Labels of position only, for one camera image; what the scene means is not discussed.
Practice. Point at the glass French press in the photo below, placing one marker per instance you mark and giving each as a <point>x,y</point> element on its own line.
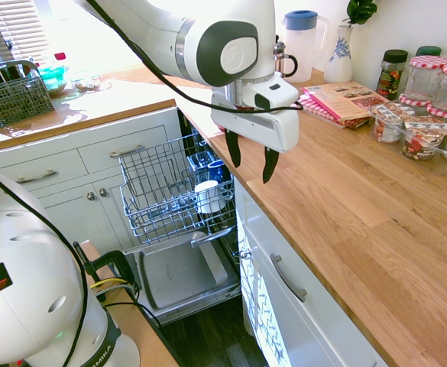
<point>284,57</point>

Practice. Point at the red gingham book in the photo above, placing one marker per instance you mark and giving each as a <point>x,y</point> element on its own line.
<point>322,111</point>

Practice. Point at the blue lidded plastic pitcher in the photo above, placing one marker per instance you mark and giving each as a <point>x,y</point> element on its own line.
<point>303,46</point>

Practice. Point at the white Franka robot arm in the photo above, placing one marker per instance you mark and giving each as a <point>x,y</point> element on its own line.
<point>150,34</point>

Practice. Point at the green lidded plastic container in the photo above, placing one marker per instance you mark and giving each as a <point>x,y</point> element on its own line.
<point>53,78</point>

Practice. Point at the open dishwasher door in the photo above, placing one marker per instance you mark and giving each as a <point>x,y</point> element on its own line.
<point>177,275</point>

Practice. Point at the blue mug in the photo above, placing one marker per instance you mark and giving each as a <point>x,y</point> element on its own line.
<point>216,171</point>

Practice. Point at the dark blue glass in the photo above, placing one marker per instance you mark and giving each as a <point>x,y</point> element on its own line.
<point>198,164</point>

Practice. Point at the white mug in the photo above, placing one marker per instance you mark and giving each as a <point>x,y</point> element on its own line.
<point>209,197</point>

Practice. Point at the black mounting clamp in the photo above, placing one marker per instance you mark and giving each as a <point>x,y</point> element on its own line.
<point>112,262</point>

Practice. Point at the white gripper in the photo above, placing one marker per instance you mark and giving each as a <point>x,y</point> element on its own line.
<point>261,128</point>

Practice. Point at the red capped bottle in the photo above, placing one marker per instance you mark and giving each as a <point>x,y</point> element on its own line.
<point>59,56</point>

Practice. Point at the window blinds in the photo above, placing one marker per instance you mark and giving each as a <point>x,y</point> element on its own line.
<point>9,23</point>

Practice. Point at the dark jar black lid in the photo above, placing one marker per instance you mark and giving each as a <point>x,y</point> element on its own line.
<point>392,76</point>

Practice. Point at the small glass bowl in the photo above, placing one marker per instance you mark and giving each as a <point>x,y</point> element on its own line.
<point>87,84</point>

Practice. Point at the pink cookbook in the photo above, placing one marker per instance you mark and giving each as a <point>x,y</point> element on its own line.
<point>345,99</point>

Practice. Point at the grey cutlery basket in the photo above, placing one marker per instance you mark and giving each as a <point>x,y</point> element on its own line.
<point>15,99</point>

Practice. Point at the white blue patterned towel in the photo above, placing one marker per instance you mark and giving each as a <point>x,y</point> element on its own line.
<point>261,298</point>

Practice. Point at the silver cabinet knob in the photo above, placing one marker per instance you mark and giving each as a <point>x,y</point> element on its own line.
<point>102,192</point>
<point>90,196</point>

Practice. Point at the green lidded jar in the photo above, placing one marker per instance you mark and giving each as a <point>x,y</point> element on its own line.
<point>428,50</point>

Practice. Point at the green leafy plant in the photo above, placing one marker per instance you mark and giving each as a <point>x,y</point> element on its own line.
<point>360,11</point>

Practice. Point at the white blue floral vase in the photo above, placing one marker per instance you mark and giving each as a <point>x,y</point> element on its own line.
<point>339,57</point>

